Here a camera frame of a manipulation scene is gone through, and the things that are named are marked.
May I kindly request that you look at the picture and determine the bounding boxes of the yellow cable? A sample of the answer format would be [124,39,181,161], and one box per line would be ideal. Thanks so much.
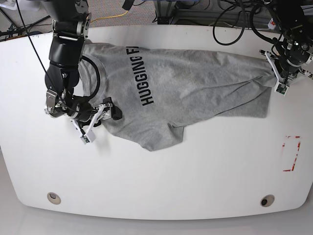
[91,11,128,23]

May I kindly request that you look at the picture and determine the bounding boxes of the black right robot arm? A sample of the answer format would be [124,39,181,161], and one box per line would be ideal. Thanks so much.
[42,0,100,122]

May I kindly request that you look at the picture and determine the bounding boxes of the table grommet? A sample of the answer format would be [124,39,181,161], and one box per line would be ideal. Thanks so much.
[260,195,275,207]
[47,192,61,205]

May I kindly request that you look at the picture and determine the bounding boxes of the white power strip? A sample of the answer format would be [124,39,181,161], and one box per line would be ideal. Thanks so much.
[268,19,278,30]

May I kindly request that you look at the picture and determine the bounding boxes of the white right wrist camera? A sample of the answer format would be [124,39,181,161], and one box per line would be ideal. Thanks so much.
[70,104,106,145]

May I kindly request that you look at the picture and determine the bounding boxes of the grey T-shirt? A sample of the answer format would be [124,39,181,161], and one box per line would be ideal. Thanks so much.
[79,43,276,151]

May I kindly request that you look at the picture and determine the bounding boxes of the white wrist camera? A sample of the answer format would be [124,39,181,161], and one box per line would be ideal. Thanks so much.
[274,82,289,96]
[70,104,106,145]

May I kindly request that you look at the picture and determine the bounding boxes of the red tape rectangle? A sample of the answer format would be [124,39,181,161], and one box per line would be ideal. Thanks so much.
[281,136,302,172]

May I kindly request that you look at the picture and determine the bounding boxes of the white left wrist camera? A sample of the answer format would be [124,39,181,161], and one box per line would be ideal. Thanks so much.
[274,82,289,96]

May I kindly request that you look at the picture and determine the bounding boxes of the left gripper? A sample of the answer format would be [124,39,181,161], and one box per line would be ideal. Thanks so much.
[259,49,313,85]

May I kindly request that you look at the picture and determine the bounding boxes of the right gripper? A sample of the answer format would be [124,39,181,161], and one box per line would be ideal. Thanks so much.
[91,97,123,127]

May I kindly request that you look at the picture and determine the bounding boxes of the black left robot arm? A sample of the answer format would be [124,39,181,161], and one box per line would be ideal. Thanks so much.
[220,0,313,87]

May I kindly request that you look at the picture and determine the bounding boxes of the left table grommet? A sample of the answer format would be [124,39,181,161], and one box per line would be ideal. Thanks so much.
[47,192,61,205]

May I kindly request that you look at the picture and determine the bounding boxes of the right table grommet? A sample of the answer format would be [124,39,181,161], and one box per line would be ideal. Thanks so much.
[260,195,275,207]

